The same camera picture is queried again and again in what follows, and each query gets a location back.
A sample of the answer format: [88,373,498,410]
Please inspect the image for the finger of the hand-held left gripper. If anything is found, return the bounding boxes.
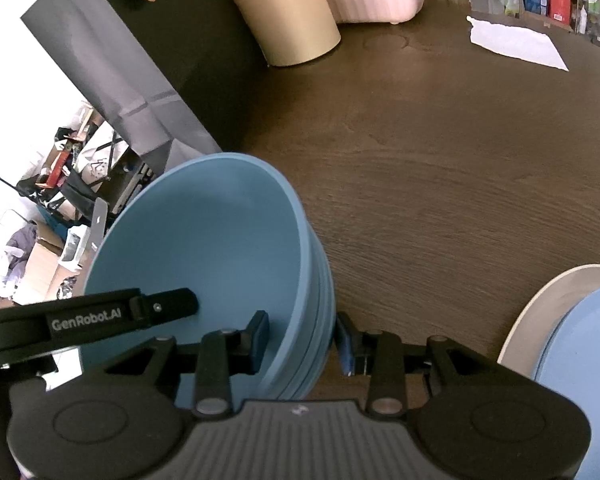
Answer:
[139,287,201,322]

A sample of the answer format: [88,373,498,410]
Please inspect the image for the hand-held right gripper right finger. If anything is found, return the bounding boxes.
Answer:
[334,312,501,418]

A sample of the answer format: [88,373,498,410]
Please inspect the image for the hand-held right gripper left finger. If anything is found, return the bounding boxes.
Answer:
[105,310,271,417]

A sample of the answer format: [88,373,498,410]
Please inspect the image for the pink plate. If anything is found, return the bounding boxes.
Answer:
[497,264,600,376]

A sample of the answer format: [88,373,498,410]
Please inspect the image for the cardboard box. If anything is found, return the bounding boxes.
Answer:
[15,220,66,301]

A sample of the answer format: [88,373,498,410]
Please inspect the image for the silver laptop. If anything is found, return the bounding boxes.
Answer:
[92,199,110,251]

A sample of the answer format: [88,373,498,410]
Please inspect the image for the folding wagon cart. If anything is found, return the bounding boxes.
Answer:
[35,102,151,221]

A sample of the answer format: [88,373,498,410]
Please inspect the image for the black paper bag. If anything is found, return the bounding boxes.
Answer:
[20,0,268,178]

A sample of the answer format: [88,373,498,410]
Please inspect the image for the yellow thermos jug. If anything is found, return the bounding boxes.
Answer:
[223,0,342,67]

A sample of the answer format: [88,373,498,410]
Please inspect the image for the white paper napkin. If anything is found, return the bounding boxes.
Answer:
[466,15,570,72]

